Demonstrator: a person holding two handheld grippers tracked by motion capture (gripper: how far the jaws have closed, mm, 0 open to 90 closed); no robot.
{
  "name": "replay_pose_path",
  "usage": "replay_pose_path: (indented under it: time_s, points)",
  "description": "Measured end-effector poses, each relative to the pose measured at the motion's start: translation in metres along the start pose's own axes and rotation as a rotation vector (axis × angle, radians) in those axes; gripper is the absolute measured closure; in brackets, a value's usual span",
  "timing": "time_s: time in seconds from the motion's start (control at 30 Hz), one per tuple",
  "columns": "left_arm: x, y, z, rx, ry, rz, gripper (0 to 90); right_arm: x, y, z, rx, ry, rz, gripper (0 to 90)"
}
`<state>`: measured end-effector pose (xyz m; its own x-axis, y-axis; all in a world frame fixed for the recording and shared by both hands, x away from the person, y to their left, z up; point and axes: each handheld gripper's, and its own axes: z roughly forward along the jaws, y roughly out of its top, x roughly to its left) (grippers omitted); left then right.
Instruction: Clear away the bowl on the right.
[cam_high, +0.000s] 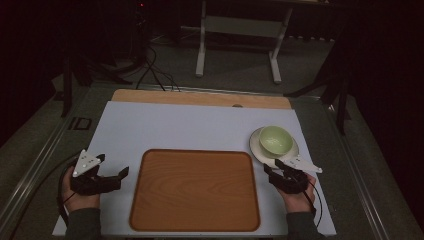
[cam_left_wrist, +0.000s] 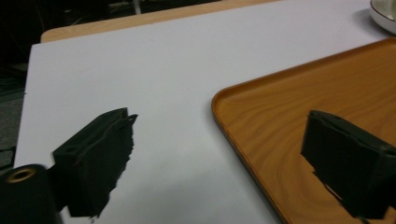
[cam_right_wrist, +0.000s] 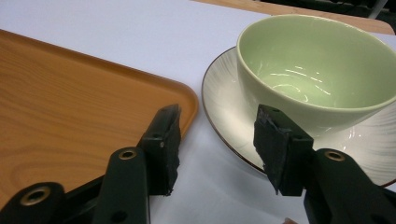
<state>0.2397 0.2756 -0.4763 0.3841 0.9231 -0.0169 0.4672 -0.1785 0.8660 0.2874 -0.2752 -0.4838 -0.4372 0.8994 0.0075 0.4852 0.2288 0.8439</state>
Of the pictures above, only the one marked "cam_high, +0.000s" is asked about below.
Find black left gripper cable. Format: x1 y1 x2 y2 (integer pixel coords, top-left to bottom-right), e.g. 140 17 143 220
57 156 83 228

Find metal floor rail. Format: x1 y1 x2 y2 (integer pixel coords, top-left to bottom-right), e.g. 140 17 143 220
0 87 113 231
318 97 392 240

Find wooden tray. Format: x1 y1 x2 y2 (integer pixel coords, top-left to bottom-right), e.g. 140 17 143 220
128 148 262 233

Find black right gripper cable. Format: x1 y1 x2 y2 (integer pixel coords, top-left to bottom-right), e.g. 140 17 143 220
298 178 324 229

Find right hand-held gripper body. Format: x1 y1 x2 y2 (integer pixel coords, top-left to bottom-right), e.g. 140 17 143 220
269 156 324 195

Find black metal stand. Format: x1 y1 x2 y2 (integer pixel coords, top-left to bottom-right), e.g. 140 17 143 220
284 33 353 136
60 49 134 118

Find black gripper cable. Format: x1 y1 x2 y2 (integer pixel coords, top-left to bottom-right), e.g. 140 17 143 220
57 156 83 228
298 178 324 229

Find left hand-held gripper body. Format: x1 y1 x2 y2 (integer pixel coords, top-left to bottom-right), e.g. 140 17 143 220
69 149 121 197

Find white metal table frame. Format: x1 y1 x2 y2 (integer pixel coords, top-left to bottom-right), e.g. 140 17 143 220
195 0 295 85

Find white plate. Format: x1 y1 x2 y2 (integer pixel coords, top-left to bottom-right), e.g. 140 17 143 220
249 126 300 168

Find white table mat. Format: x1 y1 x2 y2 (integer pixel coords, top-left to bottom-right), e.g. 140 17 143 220
52 100 338 238

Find person's left hand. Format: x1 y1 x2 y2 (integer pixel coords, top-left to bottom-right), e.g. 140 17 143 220
62 165 101 213

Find green bowl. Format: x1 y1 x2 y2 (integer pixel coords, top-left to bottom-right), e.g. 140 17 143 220
258 125 294 157

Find person's right hand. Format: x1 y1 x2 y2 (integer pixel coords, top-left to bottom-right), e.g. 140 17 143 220
278 173 317 214

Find black floor cables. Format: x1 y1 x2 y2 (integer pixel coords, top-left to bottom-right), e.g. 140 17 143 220
134 43 182 93

